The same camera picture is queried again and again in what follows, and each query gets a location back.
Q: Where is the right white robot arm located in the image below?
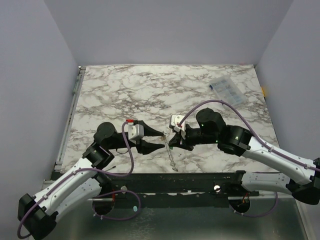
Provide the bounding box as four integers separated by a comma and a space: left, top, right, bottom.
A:
169, 108, 320, 205

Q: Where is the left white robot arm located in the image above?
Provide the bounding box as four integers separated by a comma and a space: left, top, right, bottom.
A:
17, 119, 164, 240

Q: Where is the clear plastic organizer box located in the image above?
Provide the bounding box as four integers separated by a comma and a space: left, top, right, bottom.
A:
208, 75, 247, 107

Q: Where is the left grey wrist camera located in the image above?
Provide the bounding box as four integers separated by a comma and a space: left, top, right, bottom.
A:
128, 124, 145, 142

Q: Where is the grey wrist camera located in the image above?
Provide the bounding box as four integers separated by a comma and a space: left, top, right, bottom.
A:
169, 114, 186, 139
128, 124, 145, 142

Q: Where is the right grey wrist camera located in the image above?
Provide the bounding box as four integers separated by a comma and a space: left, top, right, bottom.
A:
169, 114, 186, 139

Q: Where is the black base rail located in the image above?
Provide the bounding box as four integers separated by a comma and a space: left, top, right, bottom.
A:
92, 171, 259, 213

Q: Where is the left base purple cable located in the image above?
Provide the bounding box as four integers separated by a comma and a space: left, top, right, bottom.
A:
92, 189, 142, 221

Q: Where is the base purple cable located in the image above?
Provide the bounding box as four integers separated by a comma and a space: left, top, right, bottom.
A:
233, 191, 281, 218
92, 189, 142, 221

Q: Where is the metal side rail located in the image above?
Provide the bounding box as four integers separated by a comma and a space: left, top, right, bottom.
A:
53, 66, 87, 172

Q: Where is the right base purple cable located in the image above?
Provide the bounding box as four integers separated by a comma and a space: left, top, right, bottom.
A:
233, 191, 281, 218

